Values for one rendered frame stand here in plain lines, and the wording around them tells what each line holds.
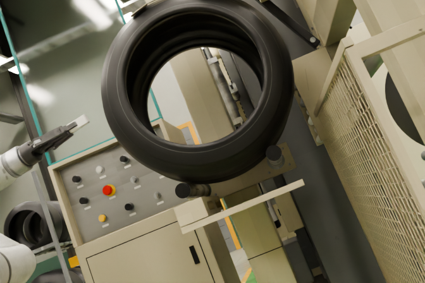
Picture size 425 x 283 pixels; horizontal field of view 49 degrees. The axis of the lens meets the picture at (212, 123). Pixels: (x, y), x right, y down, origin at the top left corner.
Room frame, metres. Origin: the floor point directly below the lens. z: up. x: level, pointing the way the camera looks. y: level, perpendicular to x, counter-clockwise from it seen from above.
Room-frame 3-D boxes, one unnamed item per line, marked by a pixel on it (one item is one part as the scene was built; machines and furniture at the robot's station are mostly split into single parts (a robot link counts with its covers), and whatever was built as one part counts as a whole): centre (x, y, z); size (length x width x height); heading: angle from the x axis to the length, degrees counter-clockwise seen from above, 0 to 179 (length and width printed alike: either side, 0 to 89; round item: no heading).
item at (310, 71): (1.70, -0.40, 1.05); 0.20 x 0.15 x 0.30; 175
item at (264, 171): (1.69, -0.02, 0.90); 0.40 x 0.03 x 0.10; 85
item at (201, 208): (1.52, 0.14, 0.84); 0.36 x 0.09 x 0.06; 175
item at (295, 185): (1.51, 0.00, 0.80); 0.37 x 0.36 x 0.02; 85
